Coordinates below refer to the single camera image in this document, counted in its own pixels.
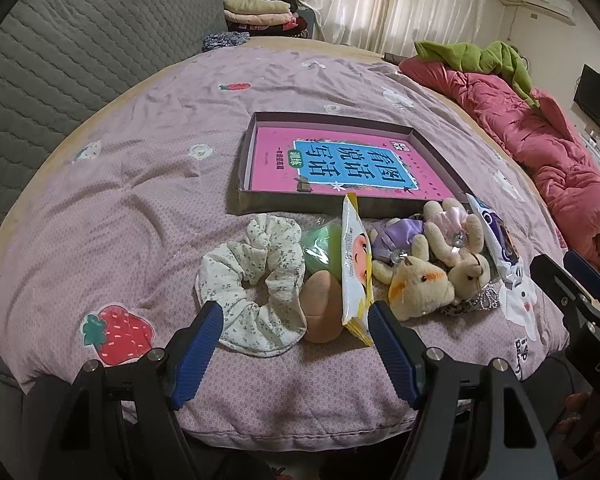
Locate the plush bunny purple dress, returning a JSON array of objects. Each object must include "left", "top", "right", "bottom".
[{"left": 368, "top": 218, "right": 455, "bottom": 322}]

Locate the purple wet wipes pack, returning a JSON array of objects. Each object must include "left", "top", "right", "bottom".
[{"left": 466, "top": 194, "right": 524, "bottom": 289}]

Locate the yellow wet wipes pack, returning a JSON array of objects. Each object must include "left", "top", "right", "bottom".
[{"left": 340, "top": 193, "right": 375, "bottom": 346}]

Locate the floral white scrunchie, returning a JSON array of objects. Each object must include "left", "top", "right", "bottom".
[{"left": 195, "top": 214, "right": 306, "bottom": 358}]

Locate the brown makeup sponge egg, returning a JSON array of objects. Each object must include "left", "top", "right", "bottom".
[{"left": 300, "top": 270, "right": 343, "bottom": 344}]

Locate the plush bunny pink dress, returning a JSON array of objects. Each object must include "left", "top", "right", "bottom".
[{"left": 422, "top": 197, "right": 491, "bottom": 304}]

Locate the leopard print scrunchie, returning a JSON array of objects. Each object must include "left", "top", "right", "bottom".
[{"left": 440, "top": 283, "right": 500, "bottom": 316}]

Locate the pink red comforter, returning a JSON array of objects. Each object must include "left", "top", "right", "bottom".
[{"left": 399, "top": 56, "right": 600, "bottom": 271}]

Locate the green sponge in plastic bag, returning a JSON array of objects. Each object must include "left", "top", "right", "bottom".
[{"left": 300, "top": 219, "right": 341, "bottom": 281}]

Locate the green garment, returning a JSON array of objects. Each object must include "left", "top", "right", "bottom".
[{"left": 415, "top": 40, "right": 540, "bottom": 107}]

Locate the shallow grey cardboard box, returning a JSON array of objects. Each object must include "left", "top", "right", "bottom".
[{"left": 233, "top": 112, "right": 471, "bottom": 219}]

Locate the pink and blue book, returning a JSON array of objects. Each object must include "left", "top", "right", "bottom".
[{"left": 248, "top": 126, "right": 453, "bottom": 200}]

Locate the white sheer curtain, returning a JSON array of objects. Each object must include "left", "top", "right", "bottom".
[{"left": 299, "top": 0, "right": 486, "bottom": 56}]

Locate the dark floral fabric bundle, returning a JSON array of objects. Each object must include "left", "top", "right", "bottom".
[{"left": 201, "top": 32, "right": 250, "bottom": 52}]

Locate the grey quilted sofa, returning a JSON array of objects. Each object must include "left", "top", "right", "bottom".
[{"left": 0, "top": 0, "right": 226, "bottom": 226}]

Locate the stack of folded clothes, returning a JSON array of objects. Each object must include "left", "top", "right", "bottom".
[{"left": 223, "top": 0, "right": 310, "bottom": 38}]

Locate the white wall air conditioner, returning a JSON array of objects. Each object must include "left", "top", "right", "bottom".
[{"left": 521, "top": 0, "right": 576, "bottom": 26}]

